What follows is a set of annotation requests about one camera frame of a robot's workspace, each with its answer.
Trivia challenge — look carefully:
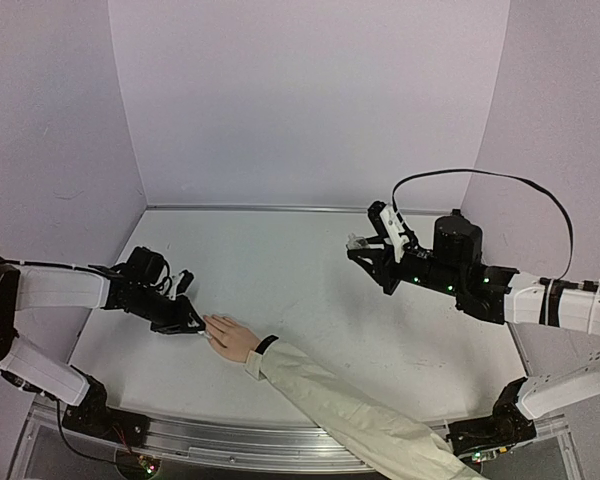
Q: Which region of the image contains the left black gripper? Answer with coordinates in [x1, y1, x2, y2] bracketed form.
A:
[126, 286, 206, 336]

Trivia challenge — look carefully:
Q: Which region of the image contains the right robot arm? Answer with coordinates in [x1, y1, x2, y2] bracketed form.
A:
[346, 202, 600, 420]

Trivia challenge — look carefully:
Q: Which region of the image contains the forearm in beige sleeve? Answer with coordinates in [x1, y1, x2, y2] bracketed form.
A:
[245, 339, 482, 480]

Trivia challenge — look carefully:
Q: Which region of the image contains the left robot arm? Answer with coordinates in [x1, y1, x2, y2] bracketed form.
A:
[0, 246, 206, 437]

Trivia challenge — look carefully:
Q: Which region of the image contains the person's bare hand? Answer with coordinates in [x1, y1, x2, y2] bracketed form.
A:
[203, 315, 261, 364]

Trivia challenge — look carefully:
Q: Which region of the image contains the black wrist band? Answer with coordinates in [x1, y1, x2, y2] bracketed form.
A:
[255, 335, 279, 355]

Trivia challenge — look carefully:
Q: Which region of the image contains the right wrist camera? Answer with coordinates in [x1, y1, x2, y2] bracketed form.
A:
[368, 201, 419, 264]

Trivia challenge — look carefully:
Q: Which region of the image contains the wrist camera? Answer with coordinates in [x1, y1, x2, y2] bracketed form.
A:
[368, 201, 419, 264]
[167, 270, 194, 300]

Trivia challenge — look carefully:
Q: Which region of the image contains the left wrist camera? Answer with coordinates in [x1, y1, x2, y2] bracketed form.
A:
[167, 270, 194, 300]

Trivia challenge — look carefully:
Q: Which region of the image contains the aluminium back rail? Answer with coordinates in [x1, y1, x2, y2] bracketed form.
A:
[145, 204, 451, 216]

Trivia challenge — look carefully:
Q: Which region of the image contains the aluminium rail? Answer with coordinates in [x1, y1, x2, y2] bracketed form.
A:
[104, 407, 461, 474]
[145, 204, 451, 216]

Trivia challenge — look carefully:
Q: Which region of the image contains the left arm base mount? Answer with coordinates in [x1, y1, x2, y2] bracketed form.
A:
[61, 374, 150, 448]

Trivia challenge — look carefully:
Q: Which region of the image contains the aluminium front rail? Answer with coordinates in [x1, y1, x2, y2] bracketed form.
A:
[104, 407, 461, 474]

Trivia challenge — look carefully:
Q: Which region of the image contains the black right camera cable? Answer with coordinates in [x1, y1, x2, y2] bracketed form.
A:
[390, 169, 576, 281]

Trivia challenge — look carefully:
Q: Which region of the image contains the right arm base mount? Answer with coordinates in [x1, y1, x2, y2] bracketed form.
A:
[446, 377, 536, 457]

